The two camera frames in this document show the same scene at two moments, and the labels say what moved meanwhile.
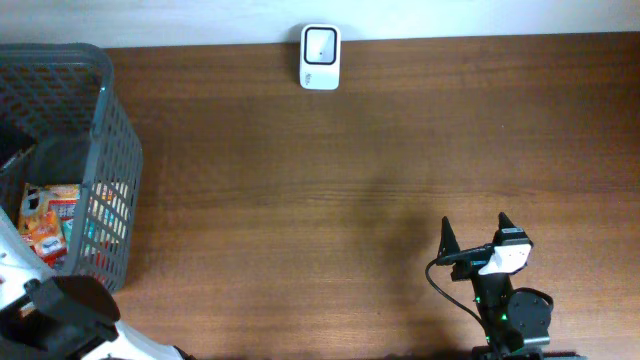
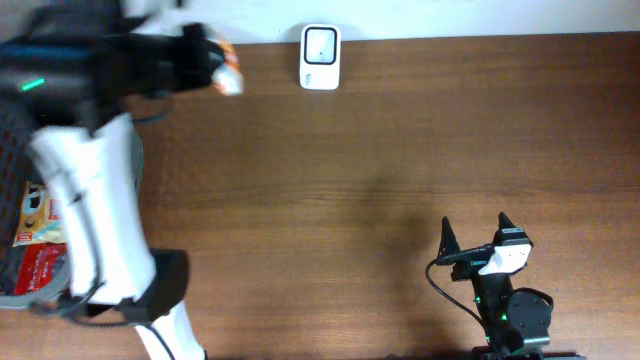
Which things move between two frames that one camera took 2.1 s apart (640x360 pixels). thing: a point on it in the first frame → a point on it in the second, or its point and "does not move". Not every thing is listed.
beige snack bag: x=48 y=209 does not move
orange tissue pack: x=45 y=233 → x=227 y=79
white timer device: x=320 y=57 does not move
